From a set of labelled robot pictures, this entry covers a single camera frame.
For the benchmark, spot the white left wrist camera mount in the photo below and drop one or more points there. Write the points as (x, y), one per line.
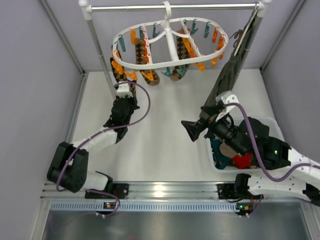
(123, 89)

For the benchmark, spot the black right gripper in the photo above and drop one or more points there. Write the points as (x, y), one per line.
(208, 122)

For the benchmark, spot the red santa sock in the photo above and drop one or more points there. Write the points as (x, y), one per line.
(242, 161)

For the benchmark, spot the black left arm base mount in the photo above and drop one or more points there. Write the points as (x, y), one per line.
(120, 190)

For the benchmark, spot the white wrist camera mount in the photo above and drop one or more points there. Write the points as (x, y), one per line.
(123, 89)
(225, 99)

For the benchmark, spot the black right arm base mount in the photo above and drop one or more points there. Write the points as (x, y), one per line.
(226, 191)

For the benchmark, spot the olive green hanging garment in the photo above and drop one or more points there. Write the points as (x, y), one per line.
(231, 70)

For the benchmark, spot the white and steel clothes rack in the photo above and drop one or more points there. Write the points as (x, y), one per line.
(159, 49)

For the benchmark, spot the white round clip hanger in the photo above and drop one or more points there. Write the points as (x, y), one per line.
(168, 29)

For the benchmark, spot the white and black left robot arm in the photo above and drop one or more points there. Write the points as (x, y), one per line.
(76, 176)

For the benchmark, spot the beige ribbed sock striped cuff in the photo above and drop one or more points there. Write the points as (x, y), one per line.
(227, 151)

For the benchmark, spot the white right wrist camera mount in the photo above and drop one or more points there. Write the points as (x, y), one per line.
(225, 99)

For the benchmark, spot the white plastic laundry basket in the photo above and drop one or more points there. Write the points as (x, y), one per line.
(274, 131)

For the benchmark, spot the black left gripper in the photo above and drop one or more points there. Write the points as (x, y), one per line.
(124, 101)

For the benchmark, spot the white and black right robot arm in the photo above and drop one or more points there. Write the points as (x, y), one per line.
(284, 171)

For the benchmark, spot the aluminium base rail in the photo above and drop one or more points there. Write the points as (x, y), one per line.
(147, 191)

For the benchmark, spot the teal green sock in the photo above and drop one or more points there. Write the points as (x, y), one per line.
(221, 161)

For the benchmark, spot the grey slotted cable duct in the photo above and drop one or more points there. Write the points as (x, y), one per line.
(153, 206)

